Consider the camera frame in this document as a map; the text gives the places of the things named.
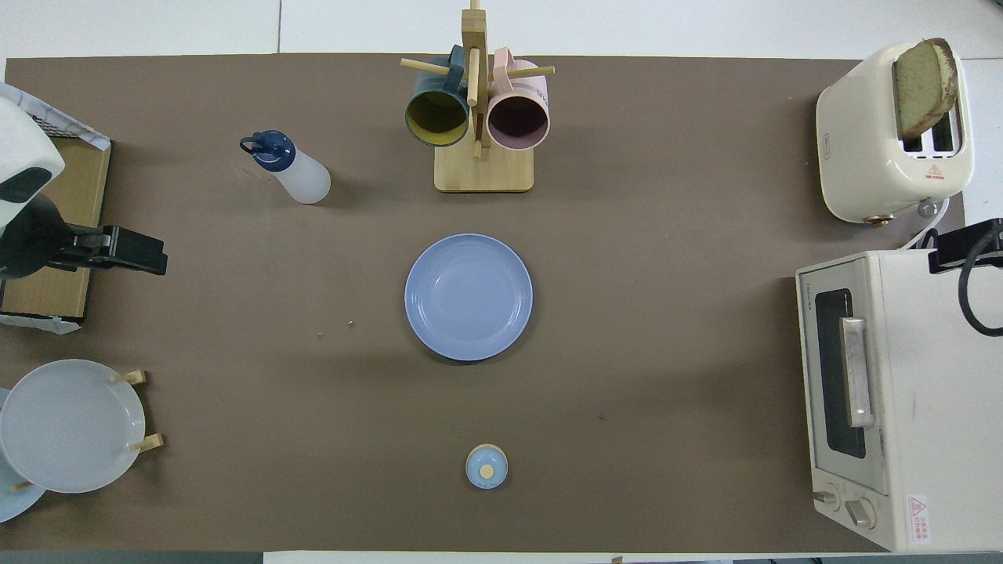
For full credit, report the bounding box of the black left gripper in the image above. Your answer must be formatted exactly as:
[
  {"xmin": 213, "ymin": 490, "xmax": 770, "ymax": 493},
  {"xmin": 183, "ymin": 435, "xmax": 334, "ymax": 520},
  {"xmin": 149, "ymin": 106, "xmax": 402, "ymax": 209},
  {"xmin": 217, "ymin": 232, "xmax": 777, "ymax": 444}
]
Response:
[{"xmin": 0, "ymin": 196, "xmax": 168, "ymax": 280}]

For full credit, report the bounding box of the slice of toast bread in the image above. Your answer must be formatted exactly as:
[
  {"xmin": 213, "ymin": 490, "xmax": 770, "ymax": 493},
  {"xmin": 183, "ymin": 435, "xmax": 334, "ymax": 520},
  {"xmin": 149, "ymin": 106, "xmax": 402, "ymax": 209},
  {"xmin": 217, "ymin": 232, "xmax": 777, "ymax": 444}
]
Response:
[{"xmin": 893, "ymin": 38, "xmax": 958, "ymax": 142}]

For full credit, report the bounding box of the translucent bottle with navy cap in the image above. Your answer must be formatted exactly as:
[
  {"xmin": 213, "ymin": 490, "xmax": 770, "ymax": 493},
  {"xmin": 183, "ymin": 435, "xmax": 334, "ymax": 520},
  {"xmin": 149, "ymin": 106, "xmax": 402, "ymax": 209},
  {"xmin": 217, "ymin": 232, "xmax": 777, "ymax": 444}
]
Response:
[{"xmin": 240, "ymin": 130, "xmax": 331, "ymax": 205}]

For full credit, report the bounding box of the grey plate in rack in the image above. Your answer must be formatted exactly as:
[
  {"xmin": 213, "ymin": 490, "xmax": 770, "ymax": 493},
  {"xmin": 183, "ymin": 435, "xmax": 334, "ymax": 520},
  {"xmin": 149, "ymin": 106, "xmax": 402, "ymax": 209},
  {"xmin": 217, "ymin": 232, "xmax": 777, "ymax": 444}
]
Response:
[{"xmin": 0, "ymin": 360, "xmax": 147, "ymax": 494}]

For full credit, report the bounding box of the light blue plate in rack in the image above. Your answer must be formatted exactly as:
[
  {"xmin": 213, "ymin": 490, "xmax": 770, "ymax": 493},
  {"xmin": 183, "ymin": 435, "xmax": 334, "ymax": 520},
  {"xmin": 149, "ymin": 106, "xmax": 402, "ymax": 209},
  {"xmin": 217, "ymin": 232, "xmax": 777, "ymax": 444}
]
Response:
[{"xmin": 0, "ymin": 388, "xmax": 48, "ymax": 524}]

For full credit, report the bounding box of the blue round plate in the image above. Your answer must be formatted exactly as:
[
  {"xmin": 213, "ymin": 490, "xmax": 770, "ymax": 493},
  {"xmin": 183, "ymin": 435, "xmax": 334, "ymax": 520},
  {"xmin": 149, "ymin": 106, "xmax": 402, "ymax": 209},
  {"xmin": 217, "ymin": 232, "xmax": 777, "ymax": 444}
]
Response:
[{"xmin": 404, "ymin": 233, "xmax": 534, "ymax": 362}]

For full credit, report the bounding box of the white checkered cloth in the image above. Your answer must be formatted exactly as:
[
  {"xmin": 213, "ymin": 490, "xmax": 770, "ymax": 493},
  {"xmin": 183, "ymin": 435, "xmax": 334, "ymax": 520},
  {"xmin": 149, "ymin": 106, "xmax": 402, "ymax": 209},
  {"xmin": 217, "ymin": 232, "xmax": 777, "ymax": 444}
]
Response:
[{"xmin": 0, "ymin": 82, "xmax": 112, "ymax": 335}]

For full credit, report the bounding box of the cream two-slot toaster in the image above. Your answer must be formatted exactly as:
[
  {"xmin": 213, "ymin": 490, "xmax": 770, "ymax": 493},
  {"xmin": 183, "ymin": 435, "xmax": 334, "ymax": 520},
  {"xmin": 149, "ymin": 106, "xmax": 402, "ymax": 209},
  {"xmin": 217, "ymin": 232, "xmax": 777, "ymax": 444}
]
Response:
[{"xmin": 815, "ymin": 42, "xmax": 975, "ymax": 226}]

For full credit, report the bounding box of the white toaster oven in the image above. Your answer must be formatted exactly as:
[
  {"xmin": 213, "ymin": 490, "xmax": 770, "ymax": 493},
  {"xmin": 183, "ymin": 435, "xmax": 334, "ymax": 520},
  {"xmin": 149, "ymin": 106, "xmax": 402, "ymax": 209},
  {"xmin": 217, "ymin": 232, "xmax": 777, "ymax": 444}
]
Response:
[{"xmin": 795, "ymin": 249, "xmax": 1003, "ymax": 553}]

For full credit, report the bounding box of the brown table mat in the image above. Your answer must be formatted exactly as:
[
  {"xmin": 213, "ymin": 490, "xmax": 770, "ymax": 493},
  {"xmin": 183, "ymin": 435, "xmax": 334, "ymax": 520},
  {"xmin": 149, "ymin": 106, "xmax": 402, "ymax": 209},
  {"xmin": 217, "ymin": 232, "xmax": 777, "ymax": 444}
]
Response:
[{"xmin": 0, "ymin": 53, "xmax": 965, "ymax": 553}]

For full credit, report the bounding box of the dark teal mug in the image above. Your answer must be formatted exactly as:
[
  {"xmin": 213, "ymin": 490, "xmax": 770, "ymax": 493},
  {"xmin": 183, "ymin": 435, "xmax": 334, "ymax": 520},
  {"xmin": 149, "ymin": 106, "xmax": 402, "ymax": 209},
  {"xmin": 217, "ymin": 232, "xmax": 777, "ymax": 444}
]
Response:
[{"xmin": 404, "ymin": 45, "xmax": 471, "ymax": 148}]

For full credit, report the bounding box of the wooden mug tree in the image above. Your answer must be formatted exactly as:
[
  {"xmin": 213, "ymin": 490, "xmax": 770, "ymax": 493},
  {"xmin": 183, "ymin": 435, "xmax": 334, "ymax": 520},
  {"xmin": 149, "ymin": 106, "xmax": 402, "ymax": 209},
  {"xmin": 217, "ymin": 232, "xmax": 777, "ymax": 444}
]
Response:
[{"xmin": 400, "ymin": 0, "xmax": 556, "ymax": 193}]

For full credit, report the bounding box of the pink mug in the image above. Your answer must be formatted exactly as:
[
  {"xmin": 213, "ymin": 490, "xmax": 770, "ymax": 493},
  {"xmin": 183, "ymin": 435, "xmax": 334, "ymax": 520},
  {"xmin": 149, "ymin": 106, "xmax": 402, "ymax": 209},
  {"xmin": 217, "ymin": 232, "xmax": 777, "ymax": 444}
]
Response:
[{"xmin": 486, "ymin": 47, "xmax": 551, "ymax": 152}]

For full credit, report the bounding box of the small blue call bell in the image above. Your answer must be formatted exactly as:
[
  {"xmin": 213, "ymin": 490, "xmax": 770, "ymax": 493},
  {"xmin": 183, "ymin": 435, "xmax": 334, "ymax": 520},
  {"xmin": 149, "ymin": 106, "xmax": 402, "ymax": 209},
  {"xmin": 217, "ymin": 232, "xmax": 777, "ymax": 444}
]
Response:
[{"xmin": 465, "ymin": 443, "xmax": 509, "ymax": 490}]

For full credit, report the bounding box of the white toaster power cable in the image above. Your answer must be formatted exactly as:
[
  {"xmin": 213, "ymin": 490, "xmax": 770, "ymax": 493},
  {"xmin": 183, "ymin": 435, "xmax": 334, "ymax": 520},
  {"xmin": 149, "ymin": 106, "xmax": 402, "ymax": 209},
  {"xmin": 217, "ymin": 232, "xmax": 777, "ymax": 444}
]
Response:
[{"xmin": 901, "ymin": 196, "xmax": 953, "ymax": 251}]

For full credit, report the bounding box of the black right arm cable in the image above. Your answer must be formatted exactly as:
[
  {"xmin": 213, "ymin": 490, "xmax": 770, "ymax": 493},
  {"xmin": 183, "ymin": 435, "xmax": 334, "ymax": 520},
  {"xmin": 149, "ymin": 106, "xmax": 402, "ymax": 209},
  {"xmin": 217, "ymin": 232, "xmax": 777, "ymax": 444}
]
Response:
[{"xmin": 960, "ymin": 223, "xmax": 1003, "ymax": 338}]

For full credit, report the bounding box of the wooden shelf with wire frame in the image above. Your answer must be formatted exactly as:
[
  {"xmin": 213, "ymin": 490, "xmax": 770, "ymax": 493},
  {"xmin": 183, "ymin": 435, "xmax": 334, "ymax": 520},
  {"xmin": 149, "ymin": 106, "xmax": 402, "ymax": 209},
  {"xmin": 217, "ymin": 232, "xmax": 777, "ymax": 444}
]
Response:
[{"xmin": 0, "ymin": 117, "xmax": 112, "ymax": 324}]

